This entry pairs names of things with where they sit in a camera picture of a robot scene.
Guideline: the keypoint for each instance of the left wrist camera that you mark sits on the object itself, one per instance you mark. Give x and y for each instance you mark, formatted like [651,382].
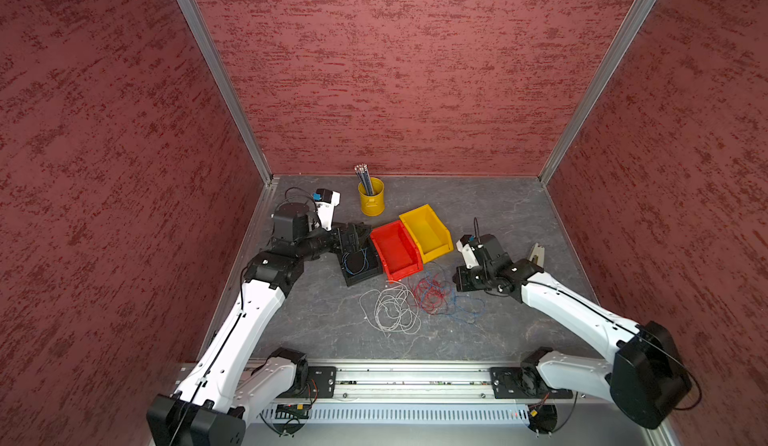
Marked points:
[326,201]

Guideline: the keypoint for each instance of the red plastic bin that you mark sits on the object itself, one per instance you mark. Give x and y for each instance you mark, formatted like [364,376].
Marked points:
[397,251]

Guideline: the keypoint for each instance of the bundle of metal rods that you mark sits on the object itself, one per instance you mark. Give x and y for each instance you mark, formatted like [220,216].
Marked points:
[363,174]

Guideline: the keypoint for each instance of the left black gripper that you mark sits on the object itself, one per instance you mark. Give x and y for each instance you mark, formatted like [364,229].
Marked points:
[352,246]

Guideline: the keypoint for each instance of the corner aluminium post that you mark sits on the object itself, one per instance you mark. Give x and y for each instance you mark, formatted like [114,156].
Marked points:
[206,45]
[620,45]

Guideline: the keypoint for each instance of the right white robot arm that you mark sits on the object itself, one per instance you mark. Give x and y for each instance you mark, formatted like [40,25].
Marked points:
[637,367]

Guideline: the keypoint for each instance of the left corner aluminium post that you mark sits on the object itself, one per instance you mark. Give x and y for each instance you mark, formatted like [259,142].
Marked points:
[206,45]

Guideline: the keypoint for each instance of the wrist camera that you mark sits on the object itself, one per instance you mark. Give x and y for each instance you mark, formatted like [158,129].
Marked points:
[467,246]
[326,201]

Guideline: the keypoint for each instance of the right corner aluminium post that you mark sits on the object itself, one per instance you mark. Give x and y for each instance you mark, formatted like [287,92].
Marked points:
[620,45]

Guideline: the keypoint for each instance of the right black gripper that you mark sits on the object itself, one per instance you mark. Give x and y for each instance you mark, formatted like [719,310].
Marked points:
[460,279]

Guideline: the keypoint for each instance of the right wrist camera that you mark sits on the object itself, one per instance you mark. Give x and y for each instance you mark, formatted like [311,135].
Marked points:
[467,246]

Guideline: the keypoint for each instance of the black plastic bin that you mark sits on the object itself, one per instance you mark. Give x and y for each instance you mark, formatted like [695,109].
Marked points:
[360,266]

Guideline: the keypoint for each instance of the yellow plastic bin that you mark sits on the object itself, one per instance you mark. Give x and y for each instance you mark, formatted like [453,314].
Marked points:
[430,235]

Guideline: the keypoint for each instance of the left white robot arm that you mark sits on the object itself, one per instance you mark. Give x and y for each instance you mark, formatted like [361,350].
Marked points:
[240,326]

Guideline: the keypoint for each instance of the yellow metal cup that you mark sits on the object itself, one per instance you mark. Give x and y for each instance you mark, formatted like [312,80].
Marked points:
[372,205]

